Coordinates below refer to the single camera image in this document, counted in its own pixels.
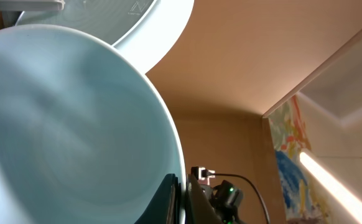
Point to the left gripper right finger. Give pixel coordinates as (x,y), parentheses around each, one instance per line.
(197,207)

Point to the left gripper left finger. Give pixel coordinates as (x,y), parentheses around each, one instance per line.
(164,208)

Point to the small blue food bowl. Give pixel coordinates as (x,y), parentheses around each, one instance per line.
(84,136)

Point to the light blue plate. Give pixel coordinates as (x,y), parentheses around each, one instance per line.
(142,31)

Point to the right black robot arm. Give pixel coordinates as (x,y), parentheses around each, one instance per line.
(225,200)

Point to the grey dishwasher rack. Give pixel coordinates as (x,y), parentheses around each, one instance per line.
(10,10)

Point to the bright ceiling light strip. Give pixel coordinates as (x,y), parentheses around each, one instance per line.
(347,199)

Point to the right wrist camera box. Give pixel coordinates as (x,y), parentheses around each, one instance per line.
(201,173)

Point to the colourful wall painting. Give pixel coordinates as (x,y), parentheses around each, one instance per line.
(303,204)

